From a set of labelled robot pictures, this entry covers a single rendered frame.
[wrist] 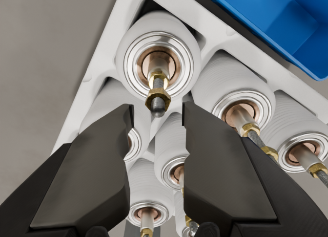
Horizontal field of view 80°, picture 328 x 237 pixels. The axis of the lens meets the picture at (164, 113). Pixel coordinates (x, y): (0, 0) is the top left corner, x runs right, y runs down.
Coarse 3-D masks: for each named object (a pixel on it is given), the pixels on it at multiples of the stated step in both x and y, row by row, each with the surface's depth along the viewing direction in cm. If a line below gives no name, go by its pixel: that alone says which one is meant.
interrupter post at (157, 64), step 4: (152, 60) 21; (156, 60) 20; (160, 60) 20; (164, 60) 21; (152, 64) 19; (156, 64) 19; (160, 64) 19; (164, 64) 20; (148, 68) 20; (152, 68) 18; (156, 68) 18; (160, 68) 18; (164, 68) 18; (168, 68) 20; (148, 72) 19; (164, 72) 19; (168, 72) 19; (148, 76) 19; (168, 76) 19
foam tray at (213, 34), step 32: (128, 0) 24; (160, 0) 24; (192, 0) 24; (192, 32) 36; (224, 32) 26; (96, 64) 28; (256, 64) 29; (96, 96) 33; (192, 96) 38; (320, 96) 31; (64, 128) 34
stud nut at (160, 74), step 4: (152, 72) 18; (156, 72) 18; (160, 72) 17; (152, 76) 17; (156, 76) 17; (160, 76) 17; (164, 76) 17; (148, 80) 18; (152, 80) 17; (164, 80) 17; (168, 80) 18; (148, 84) 18; (152, 84) 18; (164, 84) 18; (164, 88) 18
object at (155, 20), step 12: (156, 12) 27; (168, 12) 30; (144, 24) 19; (156, 24) 19; (168, 24) 19; (180, 24) 20; (132, 36) 20; (180, 36) 20; (192, 36) 20; (120, 48) 21; (192, 48) 20; (120, 60) 21; (120, 72) 22; (192, 84) 23; (180, 96) 23
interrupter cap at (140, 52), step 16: (160, 32) 19; (128, 48) 20; (144, 48) 20; (160, 48) 20; (176, 48) 20; (128, 64) 21; (144, 64) 21; (176, 64) 21; (192, 64) 21; (128, 80) 22; (144, 80) 22; (176, 80) 22; (144, 96) 23
